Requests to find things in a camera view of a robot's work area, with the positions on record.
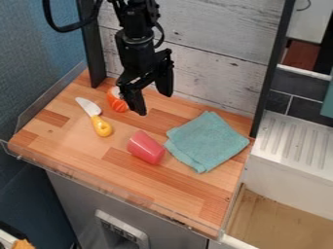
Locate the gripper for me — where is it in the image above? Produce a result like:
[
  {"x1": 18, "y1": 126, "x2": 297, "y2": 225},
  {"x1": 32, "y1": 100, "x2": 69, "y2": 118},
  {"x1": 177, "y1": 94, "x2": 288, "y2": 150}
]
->
[{"x1": 113, "y1": 29, "x2": 176, "y2": 117}]

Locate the yellow toy knife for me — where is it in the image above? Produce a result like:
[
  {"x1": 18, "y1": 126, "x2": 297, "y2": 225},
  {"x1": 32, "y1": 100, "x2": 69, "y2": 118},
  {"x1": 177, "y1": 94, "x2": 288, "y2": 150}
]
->
[{"x1": 74, "y1": 96, "x2": 115, "y2": 138}]

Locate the orange toy salmon sushi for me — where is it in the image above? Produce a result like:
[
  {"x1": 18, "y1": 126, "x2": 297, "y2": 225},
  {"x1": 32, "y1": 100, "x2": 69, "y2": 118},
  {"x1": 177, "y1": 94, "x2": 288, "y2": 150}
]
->
[{"x1": 105, "y1": 86, "x2": 130, "y2": 114}]

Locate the pink cup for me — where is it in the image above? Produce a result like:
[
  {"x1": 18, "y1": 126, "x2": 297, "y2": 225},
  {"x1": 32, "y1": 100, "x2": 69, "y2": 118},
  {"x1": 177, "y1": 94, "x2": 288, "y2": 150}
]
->
[{"x1": 126, "y1": 129, "x2": 167, "y2": 165}]

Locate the teal cloth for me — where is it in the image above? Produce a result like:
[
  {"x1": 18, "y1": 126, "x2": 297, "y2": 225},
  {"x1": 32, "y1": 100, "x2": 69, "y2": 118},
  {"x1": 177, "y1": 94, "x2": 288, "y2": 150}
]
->
[{"x1": 162, "y1": 110, "x2": 251, "y2": 174}]

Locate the toy sink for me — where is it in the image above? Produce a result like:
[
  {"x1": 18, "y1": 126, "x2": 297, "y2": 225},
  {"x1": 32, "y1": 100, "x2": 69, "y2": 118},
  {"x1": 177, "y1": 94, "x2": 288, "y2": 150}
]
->
[{"x1": 241, "y1": 110, "x2": 333, "y2": 222}]

